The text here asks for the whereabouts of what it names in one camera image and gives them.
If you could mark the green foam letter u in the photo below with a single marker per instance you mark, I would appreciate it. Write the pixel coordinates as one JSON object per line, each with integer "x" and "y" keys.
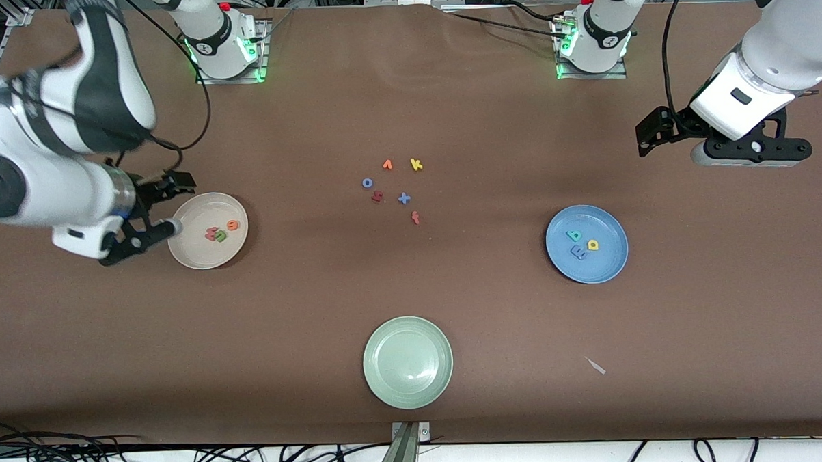
{"x": 222, "y": 237}

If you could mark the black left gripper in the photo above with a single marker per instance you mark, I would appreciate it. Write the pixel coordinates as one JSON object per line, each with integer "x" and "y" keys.
{"x": 677, "y": 124}

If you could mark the metal bracket plate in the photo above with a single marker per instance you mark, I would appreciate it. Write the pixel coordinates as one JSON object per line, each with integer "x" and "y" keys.
{"x": 425, "y": 432}

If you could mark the aluminium mount post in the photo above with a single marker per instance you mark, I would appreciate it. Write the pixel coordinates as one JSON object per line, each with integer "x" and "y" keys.
{"x": 400, "y": 460}

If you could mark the dark red foam letter r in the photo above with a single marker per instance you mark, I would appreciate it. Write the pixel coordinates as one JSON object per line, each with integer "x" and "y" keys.
{"x": 377, "y": 196}

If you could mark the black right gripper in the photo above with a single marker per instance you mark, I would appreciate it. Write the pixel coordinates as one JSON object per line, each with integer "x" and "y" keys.
{"x": 147, "y": 194}

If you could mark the blue plate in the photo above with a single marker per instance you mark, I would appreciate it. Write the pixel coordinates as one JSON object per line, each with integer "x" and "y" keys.
{"x": 604, "y": 269}

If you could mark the yellow foam letter a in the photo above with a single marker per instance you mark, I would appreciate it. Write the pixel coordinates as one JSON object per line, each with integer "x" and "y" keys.
{"x": 596, "y": 246}

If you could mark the aluminium table frame rail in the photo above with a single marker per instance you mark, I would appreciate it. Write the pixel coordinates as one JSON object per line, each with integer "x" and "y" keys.
{"x": 19, "y": 17}

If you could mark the pale green plate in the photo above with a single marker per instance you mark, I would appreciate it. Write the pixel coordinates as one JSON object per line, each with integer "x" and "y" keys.
{"x": 407, "y": 362}

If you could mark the brown table cover sheet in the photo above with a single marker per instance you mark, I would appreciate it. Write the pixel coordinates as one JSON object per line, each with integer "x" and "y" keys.
{"x": 114, "y": 337}

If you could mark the beige brown plate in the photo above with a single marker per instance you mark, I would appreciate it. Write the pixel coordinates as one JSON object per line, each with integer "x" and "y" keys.
{"x": 200, "y": 255}

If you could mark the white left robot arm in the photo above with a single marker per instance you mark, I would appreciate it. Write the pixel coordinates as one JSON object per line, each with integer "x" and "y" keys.
{"x": 787, "y": 33}

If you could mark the blue foam letter m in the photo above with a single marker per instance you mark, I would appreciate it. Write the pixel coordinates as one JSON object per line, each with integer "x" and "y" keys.
{"x": 578, "y": 252}

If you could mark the teal foam letter b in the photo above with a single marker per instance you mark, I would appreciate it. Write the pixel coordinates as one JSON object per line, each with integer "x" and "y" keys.
{"x": 572, "y": 237}

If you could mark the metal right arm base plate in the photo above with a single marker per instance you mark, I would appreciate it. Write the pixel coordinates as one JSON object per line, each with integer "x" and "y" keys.
{"x": 204, "y": 79}

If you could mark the white paper scrap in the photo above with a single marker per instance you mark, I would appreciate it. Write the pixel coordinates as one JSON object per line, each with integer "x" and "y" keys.
{"x": 597, "y": 367}

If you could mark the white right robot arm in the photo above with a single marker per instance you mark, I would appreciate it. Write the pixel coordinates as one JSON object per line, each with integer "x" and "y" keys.
{"x": 40, "y": 196}

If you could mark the blue foam letter x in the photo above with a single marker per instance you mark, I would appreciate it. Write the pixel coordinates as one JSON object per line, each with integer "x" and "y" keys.
{"x": 404, "y": 198}

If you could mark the pink foam letter w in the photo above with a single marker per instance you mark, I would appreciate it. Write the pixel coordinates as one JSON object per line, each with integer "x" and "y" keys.
{"x": 209, "y": 234}

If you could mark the yellow foam letter k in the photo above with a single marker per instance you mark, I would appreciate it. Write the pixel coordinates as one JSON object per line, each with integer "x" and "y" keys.
{"x": 414, "y": 164}

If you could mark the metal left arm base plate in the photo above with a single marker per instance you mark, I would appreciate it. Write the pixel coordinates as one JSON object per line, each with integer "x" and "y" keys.
{"x": 617, "y": 75}

